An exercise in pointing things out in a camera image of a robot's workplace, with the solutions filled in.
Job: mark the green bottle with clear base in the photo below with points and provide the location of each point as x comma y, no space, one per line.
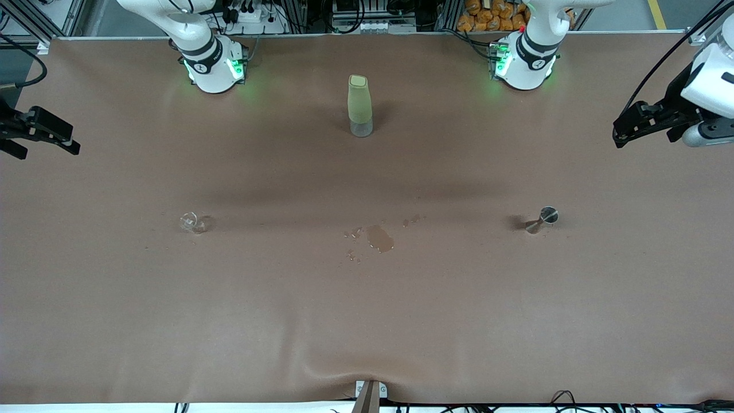
359,103

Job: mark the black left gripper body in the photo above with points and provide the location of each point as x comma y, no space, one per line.
680,106

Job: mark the orange snack bag pile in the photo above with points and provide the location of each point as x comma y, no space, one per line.
493,14

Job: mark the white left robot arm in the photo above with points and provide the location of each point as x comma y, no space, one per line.
524,63

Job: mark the metal table edge clamp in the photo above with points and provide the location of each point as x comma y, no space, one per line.
370,396

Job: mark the liquid spill puddle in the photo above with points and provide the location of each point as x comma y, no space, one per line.
379,238

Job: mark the steel double jigger measuring cup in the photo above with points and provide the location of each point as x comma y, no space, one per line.
549,215

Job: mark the white empty socket strip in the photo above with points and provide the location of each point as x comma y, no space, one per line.
373,27

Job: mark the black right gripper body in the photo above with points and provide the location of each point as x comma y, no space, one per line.
7,127

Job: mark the clear glass shaker cup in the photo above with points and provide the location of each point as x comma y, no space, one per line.
192,222

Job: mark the white power strip with plugs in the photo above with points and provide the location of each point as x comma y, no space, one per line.
252,23

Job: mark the aluminium frame post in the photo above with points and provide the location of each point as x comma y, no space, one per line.
702,34
40,23

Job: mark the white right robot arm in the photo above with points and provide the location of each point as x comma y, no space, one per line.
209,63

